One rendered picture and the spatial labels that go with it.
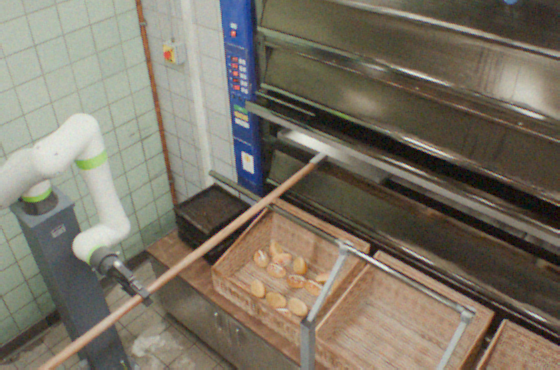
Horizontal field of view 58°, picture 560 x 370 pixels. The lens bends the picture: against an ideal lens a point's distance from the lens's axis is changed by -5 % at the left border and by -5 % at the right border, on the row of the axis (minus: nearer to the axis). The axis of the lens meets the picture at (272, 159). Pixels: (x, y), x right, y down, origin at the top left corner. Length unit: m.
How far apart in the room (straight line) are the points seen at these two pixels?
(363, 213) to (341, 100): 0.53
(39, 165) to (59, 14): 1.13
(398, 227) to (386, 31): 0.83
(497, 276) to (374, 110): 0.78
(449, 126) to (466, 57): 0.27
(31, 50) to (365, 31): 1.55
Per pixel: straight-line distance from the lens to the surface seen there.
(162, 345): 3.17
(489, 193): 1.89
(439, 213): 2.11
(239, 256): 2.60
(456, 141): 1.90
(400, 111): 1.98
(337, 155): 2.34
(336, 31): 2.00
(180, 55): 2.71
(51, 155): 1.72
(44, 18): 2.68
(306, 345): 2.06
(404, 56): 1.86
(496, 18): 1.71
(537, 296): 2.15
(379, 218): 2.30
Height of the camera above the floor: 2.52
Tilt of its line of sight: 35 degrees down
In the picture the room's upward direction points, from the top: 3 degrees counter-clockwise
